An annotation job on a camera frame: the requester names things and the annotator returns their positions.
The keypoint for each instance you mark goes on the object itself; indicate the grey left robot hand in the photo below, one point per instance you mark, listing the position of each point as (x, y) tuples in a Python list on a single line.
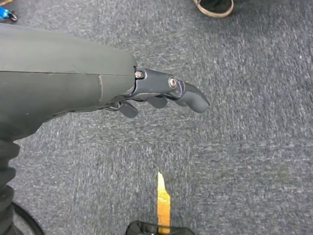
[(61, 81)]

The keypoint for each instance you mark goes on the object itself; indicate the blue metal shelf rack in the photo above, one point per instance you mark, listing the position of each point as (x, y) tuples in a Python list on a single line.
[(4, 13)]

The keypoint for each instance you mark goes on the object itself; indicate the black robot foot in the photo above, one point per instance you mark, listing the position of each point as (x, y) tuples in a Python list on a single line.
[(142, 228)]

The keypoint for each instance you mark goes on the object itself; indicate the yellow floor tape strip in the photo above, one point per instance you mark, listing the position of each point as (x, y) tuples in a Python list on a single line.
[(164, 204)]

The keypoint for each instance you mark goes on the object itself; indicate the person's foot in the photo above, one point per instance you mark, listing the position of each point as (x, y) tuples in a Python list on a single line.
[(215, 6)]

